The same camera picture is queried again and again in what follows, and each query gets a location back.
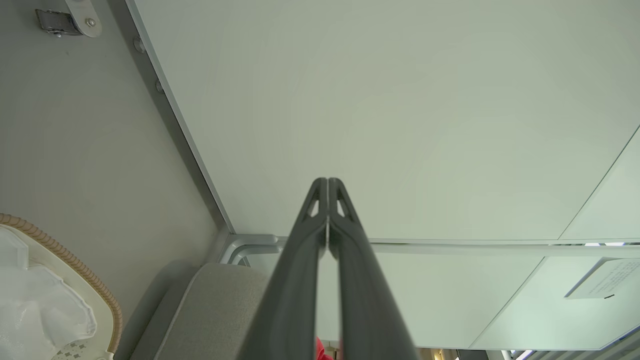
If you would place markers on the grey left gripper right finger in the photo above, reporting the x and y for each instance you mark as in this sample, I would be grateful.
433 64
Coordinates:
365 300

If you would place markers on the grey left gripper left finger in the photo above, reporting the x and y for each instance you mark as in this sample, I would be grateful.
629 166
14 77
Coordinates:
295 280

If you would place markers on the red sweatshirt with white hem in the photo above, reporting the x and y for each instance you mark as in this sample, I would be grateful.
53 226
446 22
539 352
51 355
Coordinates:
321 353

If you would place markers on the woven basket with white liner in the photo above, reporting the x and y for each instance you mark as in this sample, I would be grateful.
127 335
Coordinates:
96 286

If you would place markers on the white basket liner fabric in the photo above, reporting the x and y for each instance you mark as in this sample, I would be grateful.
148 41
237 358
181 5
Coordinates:
45 310

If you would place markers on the grey fabric sofa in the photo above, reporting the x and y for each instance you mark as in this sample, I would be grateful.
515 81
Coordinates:
210 320

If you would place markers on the white printed paper notice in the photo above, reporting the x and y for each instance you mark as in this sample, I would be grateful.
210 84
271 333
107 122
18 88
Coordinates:
610 280

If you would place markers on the grey metal sofa frame tube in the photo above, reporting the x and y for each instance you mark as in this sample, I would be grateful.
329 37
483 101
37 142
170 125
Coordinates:
240 242

